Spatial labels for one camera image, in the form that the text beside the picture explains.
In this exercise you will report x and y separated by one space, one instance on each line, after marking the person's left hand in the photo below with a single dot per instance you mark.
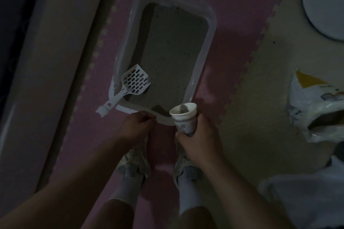
135 128

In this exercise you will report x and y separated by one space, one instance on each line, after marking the person's right hand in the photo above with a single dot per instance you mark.
201 143

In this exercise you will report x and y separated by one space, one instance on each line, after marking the white printed paper cup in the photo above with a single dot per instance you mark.
185 122

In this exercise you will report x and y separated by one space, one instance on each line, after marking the white slotted litter scoop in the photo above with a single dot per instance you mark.
135 80

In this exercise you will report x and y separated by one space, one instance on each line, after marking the white cat litter tray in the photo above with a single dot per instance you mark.
126 27

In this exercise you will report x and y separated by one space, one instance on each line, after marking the yellow plastic bag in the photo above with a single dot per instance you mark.
303 100

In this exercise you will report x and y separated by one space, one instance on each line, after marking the person's right forearm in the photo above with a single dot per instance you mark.
242 199

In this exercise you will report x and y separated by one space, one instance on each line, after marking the person's left forearm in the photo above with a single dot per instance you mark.
59 191

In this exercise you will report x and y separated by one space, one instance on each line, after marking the person's right leg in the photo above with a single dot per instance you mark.
196 219

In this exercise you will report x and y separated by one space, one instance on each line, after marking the person's leg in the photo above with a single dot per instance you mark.
113 216
196 219

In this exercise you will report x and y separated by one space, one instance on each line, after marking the person's left leg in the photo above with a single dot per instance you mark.
113 216

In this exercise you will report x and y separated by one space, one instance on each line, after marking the white sock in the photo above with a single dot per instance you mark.
188 196
127 188

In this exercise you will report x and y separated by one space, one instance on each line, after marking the white plastic bag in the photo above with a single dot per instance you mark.
303 199

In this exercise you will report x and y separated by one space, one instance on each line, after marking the pink foam floor mat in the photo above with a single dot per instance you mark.
242 8

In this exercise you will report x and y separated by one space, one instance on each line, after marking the white standing fan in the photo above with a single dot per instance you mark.
325 3

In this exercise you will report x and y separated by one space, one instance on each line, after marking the white bed frame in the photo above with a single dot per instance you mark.
53 75

